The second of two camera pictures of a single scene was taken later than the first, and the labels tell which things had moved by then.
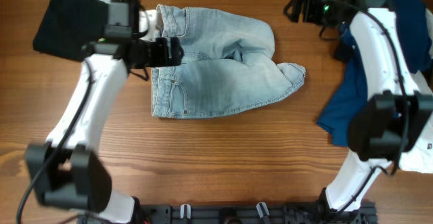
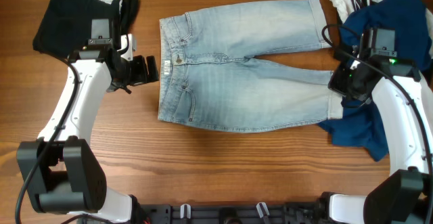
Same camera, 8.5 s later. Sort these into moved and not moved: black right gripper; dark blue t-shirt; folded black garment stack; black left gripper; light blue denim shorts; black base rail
Moved: black right gripper; black left gripper; light blue denim shorts
Not moved: folded black garment stack; dark blue t-shirt; black base rail
